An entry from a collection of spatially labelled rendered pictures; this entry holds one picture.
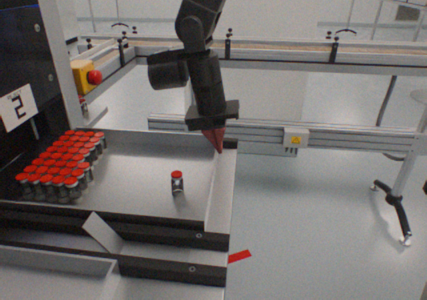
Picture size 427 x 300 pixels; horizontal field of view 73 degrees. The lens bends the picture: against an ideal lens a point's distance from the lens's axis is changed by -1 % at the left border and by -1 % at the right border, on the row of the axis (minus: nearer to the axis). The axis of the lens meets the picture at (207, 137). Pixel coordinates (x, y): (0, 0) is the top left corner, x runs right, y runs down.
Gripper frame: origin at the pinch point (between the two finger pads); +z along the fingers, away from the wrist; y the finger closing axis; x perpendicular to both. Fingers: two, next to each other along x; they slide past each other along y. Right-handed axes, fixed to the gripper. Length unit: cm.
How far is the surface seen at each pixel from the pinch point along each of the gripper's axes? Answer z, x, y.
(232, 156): 3.8, -2.5, -2.0
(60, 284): -0.7, 30.8, 18.3
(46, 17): -30.3, -7.5, 31.3
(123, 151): -1.0, -1.1, 22.0
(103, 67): -10, -48, 46
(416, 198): 113, -101, -99
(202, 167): 2.4, 2.6, 3.9
